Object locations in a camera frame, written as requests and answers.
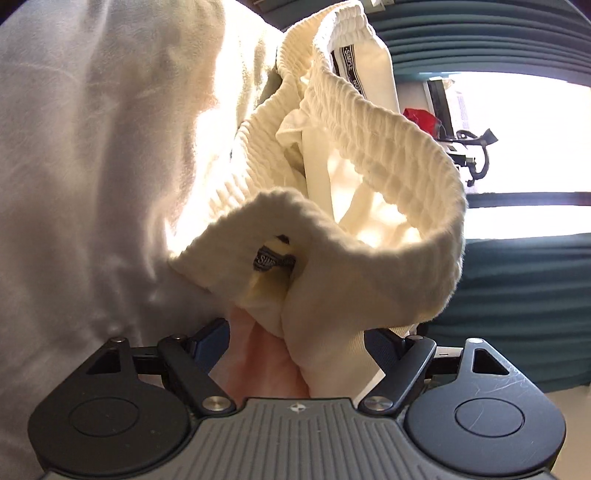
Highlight teal green curtain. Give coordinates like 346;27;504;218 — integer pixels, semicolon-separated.
257;0;591;394

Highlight cream white sweatpants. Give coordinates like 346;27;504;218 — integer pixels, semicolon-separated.
170;1;467;398

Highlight red cloth item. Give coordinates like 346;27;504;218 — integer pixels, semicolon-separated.
403;108;442;138

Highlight pastel pink blue duvet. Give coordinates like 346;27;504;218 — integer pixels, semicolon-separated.
0;0;288;480

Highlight silver black tripod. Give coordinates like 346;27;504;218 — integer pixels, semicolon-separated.
439;129;498;188

